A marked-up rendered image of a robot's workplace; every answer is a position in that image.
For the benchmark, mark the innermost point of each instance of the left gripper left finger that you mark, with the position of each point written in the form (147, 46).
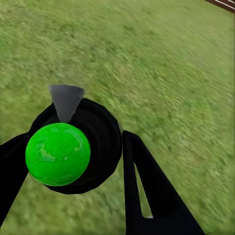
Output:
(13, 171)

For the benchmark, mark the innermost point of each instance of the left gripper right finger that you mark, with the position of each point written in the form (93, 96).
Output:
(170, 215)

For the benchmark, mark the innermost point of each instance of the pesticide atomizer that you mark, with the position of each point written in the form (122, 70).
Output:
(75, 144)

